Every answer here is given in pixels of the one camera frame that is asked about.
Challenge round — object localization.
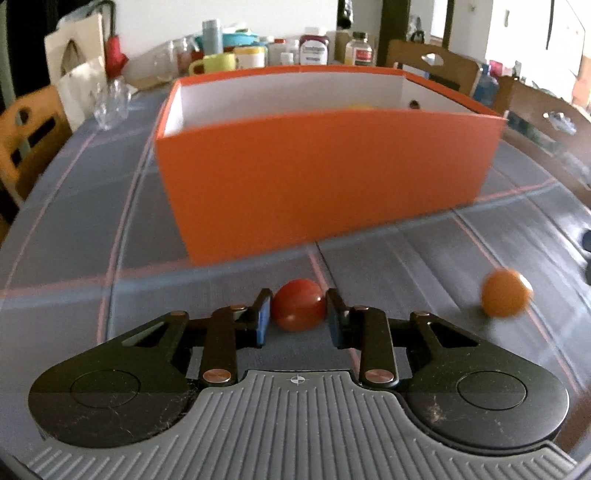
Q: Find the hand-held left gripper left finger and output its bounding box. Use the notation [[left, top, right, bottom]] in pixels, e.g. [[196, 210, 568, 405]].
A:
[[99, 288, 273, 388]]

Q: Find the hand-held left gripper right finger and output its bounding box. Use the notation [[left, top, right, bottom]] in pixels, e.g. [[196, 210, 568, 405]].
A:
[[325, 288, 492, 388]]

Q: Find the small red tomato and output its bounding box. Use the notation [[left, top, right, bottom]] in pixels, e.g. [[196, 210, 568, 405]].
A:
[[270, 279, 328, 332]]

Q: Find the orange cardboard box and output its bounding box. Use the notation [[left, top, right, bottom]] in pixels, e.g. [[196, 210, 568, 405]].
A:
[[154, 65, 509, 266]]

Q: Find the orange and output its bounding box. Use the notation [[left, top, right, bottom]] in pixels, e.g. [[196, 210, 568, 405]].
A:
[[480, 268, 534, 318]]

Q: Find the grey plaid tablecloth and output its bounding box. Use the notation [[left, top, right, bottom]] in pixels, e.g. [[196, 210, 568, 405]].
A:
[[0, 78, 591, 467]]

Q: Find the clear glass vase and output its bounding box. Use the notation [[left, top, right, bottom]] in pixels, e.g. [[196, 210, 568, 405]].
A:
[[92, 78, 134, 132]]

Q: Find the yellow mug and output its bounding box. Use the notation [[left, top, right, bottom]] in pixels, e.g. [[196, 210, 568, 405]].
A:
[[188, 53, 237, 77]]

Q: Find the white canister with yellow lid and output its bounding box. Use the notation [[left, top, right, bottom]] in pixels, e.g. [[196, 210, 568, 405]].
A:
[[233, 45, 267, 70]]

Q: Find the purple vitamin bottle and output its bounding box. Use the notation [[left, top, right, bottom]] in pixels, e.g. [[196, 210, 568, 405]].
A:
[[298, 28, 331, 65]]

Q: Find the clear glass mug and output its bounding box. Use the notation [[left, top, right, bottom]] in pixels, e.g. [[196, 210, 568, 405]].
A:
[[154, 46, 178, 84]]

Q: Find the clear glass jar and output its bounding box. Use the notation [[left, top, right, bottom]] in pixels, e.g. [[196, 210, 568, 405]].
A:
[[173, 37, 195, 77]]

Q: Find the blue water jug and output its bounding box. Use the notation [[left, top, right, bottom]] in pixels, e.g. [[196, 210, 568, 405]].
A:
[[473, 65, 499, 109]]

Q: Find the wooden chair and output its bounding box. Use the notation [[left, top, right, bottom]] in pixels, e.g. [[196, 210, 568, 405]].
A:
[[0, 85, 74, 232], [496, 76, 591, 204], [387, 39, 482, 97]]

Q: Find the teal plastic bowl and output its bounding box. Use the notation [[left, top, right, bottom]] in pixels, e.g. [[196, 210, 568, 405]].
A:
[[196, 30, 269, 49]]

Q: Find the light blue tumbler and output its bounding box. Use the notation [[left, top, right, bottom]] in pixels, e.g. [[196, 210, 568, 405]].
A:
[[202, 19, 222, 55]]

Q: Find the white paper bag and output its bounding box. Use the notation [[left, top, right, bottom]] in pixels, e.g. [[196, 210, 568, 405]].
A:
[[45, 13, 112, 132]]

